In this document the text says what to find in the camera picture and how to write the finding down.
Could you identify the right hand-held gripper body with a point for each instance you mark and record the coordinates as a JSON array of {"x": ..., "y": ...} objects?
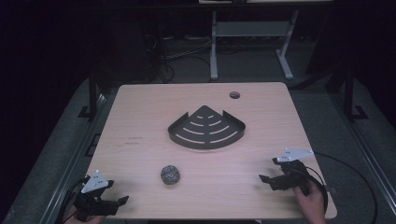
[{"x": 289, "y": 177}]

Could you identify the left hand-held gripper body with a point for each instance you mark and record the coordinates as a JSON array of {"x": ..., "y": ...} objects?
[{"x": 93, "y": 203}]

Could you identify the steel wool scouring ball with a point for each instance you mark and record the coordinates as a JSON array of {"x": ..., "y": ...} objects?
[{"x": 170, "y": 174}]

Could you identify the black metal corner shelf rack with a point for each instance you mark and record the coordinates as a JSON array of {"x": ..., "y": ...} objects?
[{"x": 205, "y": 138}]

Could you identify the person's left hand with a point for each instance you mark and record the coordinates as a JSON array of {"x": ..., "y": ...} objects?
[{"x": 90, "y": 219}]

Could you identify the person's right hand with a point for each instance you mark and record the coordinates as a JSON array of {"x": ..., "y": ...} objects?
[{"x": 311, "y": 202}]

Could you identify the aluminium frame rail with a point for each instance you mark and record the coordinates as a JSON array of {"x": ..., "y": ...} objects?
[
  {"x": 364, "y": 146},
  {"x": 74, "y": 155}
]

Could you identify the black metal post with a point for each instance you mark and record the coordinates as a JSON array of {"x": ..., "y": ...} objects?
[
  {"x": 349, "y": 93},
  {"x": 92, "y": 93}
]

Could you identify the grey metal table frame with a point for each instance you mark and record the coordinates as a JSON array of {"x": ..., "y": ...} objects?
[{"x": 249, "y": 28}]

